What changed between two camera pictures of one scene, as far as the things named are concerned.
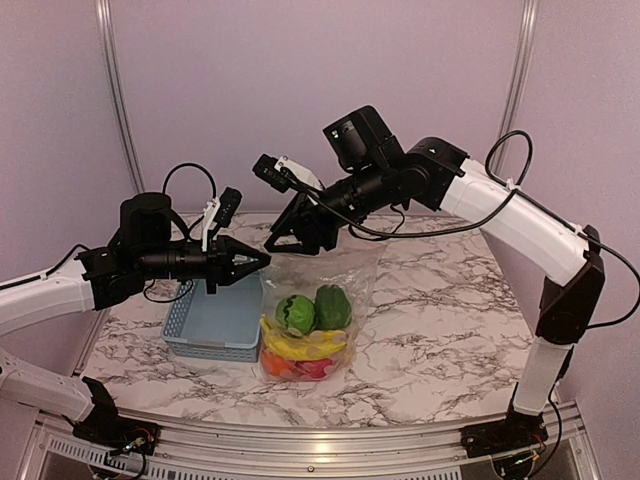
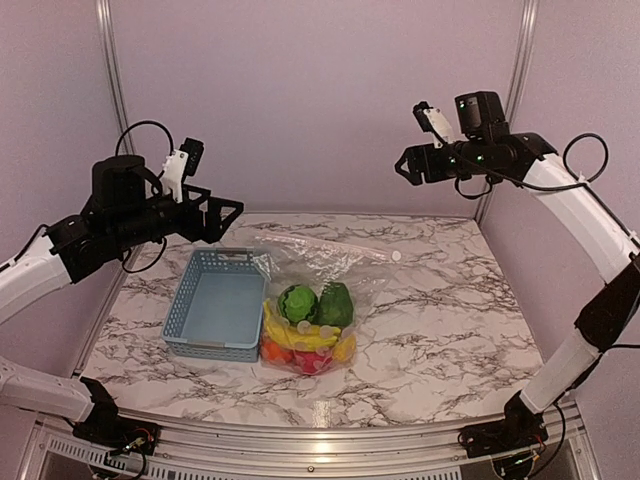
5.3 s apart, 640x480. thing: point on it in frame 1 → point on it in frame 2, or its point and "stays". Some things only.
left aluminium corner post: [117, 90] stays
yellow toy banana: [293, 348] → [301, 336]
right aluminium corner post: [529, 9] stays
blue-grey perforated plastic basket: [225, 326] stays
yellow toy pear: [335, 341] → [345, 349]
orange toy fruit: [277, 366] → [276, 353]
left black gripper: [220, 253] → [194, 230]
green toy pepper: [332, 310] stays
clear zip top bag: [312, 312] stays
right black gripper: [314, 232] → [415, 153]
